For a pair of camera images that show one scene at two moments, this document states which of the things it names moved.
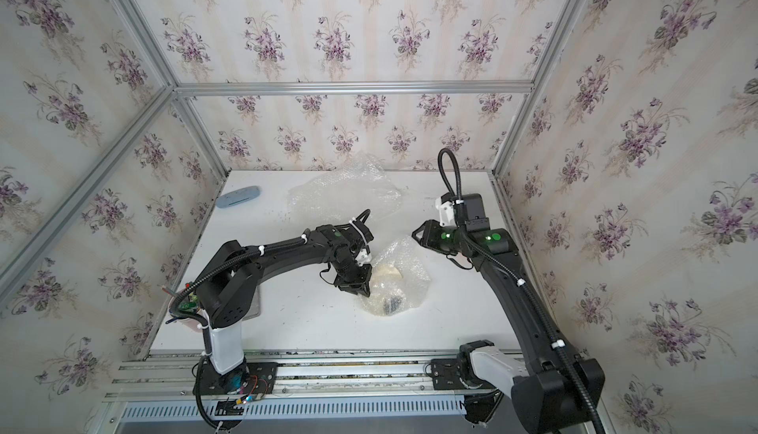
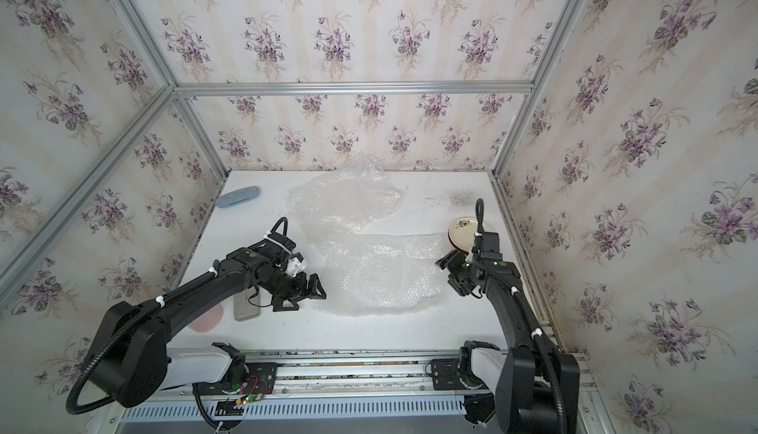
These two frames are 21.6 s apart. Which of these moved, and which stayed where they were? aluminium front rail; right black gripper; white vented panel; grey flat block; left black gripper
Moved: right black gripper; left black gripper
Stayed: grey flat block; white vented panel; aluminium front rail
